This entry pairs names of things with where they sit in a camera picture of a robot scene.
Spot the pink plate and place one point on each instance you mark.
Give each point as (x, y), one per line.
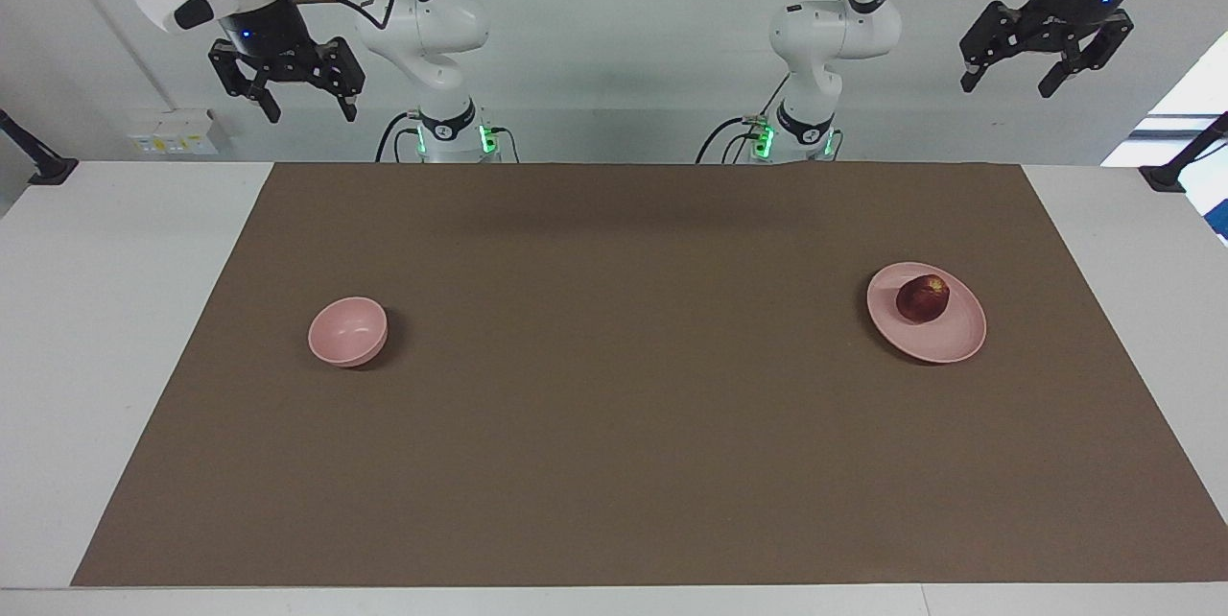
(945, 340)

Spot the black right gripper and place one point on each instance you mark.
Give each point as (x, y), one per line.
(264, 31)

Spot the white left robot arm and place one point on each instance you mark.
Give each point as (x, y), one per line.
(835, 31)

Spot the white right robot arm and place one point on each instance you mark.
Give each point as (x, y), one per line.
(432, 21)

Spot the blue object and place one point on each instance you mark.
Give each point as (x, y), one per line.
(1220, 221)

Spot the black clamp mount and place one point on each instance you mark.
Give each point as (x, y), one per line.
(1175, 173)
(43, 165)

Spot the dark red apple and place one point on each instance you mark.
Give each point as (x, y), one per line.
(923, 298)

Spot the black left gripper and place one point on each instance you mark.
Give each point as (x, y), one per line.
(1065, 7)

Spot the pink bowl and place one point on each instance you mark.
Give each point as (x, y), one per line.
(347, 333)

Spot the white wall socket box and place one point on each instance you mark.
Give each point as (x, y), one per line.
(177, 131)

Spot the brown table mat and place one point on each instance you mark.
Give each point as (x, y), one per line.
(624, 424)

